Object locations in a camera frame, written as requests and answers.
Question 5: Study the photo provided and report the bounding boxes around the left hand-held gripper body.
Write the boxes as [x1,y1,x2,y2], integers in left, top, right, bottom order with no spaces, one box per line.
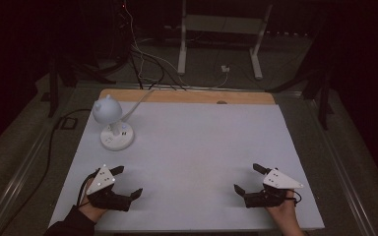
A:
[85,164,134,212]

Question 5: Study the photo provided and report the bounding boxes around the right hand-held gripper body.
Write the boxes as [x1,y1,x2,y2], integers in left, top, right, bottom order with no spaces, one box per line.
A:
[243,167,305,208]

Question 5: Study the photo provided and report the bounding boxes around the person's left hand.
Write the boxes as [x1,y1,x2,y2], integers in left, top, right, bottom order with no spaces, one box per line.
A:
[78,178,109,224]

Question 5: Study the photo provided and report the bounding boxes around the person's right hand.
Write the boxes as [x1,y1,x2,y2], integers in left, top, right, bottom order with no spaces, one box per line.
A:
[265,190,300,228]

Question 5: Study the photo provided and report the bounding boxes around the white table cover sheet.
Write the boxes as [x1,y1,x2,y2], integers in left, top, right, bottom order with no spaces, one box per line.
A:
[48,99,326,233]

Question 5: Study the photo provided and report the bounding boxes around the white desk lamp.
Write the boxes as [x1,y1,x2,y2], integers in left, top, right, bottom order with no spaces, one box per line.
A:
[92,93,135,152]

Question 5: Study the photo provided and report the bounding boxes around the black stand legs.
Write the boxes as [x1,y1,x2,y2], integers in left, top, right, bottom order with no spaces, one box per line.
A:
[46,53,118,119]
[267,63,336,132]

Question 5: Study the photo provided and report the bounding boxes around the white metal stand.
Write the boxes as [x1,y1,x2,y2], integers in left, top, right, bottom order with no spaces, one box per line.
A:
[176,0,275,81]

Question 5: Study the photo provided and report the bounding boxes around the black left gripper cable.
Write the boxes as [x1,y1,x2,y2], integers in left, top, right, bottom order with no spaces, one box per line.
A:
[76,167,101,208]

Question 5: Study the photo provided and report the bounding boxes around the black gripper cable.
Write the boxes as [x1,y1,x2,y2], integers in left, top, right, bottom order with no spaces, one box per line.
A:
[76,167,101,208]
[286,189,304,207]

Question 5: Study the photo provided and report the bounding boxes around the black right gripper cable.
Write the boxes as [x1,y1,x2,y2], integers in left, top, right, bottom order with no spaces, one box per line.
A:
[286,189,304,207]

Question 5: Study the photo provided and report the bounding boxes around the long black floor cable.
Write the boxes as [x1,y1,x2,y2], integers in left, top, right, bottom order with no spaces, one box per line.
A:
[0,107,94,236]

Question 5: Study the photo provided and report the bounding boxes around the metal floor rail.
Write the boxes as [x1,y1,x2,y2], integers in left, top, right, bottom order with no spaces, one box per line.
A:
[308,97,378,236]
[0,125,59,236]

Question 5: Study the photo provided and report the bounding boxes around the white lamp cable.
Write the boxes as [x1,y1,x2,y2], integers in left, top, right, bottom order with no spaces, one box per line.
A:
[120,88,157,123]

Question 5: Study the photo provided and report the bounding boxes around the black rectangular floor frame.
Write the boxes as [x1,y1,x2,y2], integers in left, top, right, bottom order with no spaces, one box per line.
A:
[59,116,79,131]

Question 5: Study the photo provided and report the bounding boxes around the thin white cable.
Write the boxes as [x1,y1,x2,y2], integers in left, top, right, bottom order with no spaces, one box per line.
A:
[206,70,230,90]

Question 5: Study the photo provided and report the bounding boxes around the black cable bundle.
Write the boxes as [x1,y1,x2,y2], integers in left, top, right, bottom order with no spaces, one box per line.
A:
[128,45,187,91]

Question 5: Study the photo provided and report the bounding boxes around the long white cable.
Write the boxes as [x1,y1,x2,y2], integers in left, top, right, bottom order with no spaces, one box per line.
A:
[123,4,186,87]

